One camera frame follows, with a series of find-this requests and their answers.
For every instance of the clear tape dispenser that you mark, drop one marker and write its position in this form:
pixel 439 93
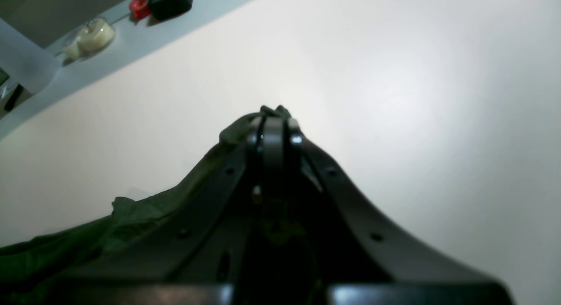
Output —
pixel 94 36

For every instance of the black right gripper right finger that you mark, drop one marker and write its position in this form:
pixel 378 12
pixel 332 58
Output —
pixel 363 257

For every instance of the dark green t-shirt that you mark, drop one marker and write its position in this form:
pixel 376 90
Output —
pixel 29 269

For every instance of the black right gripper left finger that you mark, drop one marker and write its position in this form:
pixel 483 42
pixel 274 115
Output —
pixel 194 258

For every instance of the white paper roll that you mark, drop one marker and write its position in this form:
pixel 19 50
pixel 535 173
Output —
pixel 27 63

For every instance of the red tape roll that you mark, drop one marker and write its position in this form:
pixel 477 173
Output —
pixel 139 9

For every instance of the black action camera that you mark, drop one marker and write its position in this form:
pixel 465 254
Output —
pixel 167 9

